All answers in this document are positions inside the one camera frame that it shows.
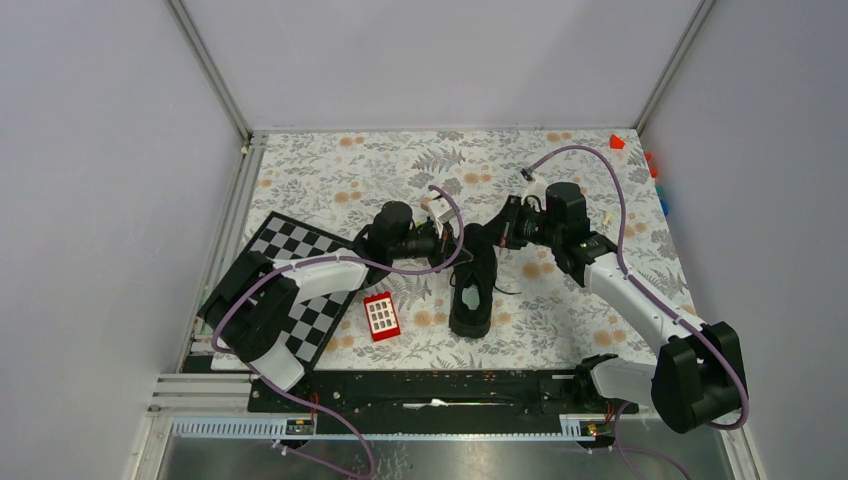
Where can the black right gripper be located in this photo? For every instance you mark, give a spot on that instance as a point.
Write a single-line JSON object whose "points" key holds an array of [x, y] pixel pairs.
{"points": [[497, 231]]}

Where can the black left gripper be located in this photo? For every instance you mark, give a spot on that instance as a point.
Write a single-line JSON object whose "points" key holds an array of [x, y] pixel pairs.
{"points": [[447, 244]]}

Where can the black sneaker shoe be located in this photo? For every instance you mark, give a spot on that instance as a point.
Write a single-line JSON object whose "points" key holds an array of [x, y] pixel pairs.
{"points": [[474, 281]]}

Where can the black shoelace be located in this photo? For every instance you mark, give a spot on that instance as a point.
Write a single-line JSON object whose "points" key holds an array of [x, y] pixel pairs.
{"points": [[466, 258]]}

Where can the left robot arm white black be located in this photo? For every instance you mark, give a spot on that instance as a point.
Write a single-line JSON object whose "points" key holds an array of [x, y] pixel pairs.
{"points": [[362, 263]]}

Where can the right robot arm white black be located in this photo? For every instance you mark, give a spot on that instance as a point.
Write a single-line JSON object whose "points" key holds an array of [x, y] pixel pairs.
{"points": [[697, 376]]}

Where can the floral patterned table mat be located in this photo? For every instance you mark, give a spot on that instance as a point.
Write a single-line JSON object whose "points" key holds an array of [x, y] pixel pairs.
{"points": [[337, 182]]}

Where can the red toy calculator block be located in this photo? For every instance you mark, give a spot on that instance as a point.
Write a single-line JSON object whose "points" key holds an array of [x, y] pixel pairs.
{"points": [[381, 315]]}

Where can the red triangular block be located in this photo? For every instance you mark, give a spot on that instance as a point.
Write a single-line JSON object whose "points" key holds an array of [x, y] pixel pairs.
{"points": [[616, 143]]}

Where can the black white chessboard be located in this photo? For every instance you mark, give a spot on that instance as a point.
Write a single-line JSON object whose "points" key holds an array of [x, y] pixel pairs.
{"points": [[279, 310]]}

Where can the orange red toy piece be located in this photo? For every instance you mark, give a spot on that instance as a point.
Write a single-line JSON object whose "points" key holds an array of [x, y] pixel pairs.
{"points": [[651, 165]]}

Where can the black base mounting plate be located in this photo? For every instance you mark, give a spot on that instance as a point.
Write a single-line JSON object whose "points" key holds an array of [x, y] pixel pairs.
{"points": [[437, 401]]}

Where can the grey slotted cable duct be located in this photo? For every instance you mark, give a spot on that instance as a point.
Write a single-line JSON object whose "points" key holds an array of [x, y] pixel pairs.
{"points": [[304, 429]]}

